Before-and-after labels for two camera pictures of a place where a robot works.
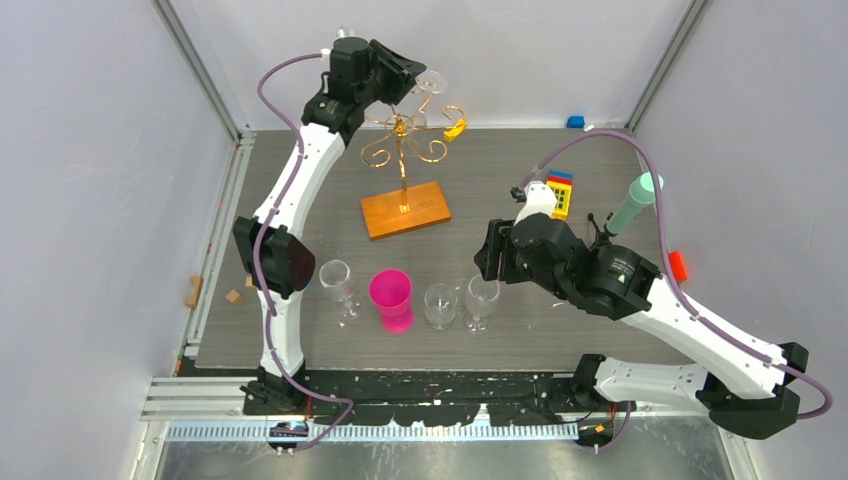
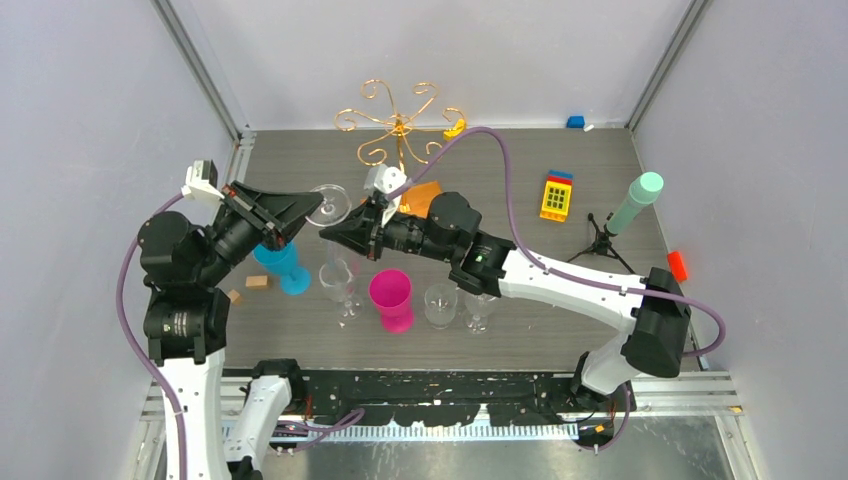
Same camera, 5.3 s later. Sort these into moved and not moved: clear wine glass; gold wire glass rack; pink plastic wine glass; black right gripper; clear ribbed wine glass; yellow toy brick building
Moved: black right gripper
Not moved: gold wire glass rack; yellow toy brick building; clear ribbed wine glass; clear wine glass; pink plastic wine glass
